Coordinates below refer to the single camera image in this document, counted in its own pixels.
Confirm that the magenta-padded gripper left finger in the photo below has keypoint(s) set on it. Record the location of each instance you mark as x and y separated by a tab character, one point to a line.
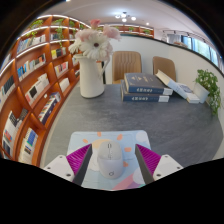
60	166

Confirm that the thick white book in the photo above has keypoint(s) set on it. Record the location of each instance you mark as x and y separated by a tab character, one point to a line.
170	83

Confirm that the tan upholstered chair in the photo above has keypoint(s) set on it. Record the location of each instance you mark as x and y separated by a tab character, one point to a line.
126	66
164	65

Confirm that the pastel sun-print mouse pad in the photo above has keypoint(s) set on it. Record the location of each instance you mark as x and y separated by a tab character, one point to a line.
133	136

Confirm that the window with dark frame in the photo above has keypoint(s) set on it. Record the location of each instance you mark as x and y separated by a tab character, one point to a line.
200	46

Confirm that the green plant in white pot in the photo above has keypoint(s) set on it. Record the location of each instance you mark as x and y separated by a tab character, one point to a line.
208	83

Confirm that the long orange wooden bookshelf unit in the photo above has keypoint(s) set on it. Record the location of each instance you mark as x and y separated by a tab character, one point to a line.
30	83

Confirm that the multi-bulb ceiling lamp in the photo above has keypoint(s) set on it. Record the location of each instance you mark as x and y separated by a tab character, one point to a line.
124	16

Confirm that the white book with blue cover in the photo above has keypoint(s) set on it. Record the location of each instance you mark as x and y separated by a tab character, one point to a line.
190	95

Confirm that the orange shelf unit with plants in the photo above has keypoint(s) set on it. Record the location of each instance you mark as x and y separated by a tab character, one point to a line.
136	29

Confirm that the pink and white flowers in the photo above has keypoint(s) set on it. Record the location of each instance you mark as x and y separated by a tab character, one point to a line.
95	43

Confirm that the white ceramic vase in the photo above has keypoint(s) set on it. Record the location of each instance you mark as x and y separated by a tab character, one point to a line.
90	80

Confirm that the white computer mouse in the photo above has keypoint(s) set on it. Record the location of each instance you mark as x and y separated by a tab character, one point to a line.
110	161

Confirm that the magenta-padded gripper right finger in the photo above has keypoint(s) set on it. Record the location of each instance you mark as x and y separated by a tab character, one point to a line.
166	165

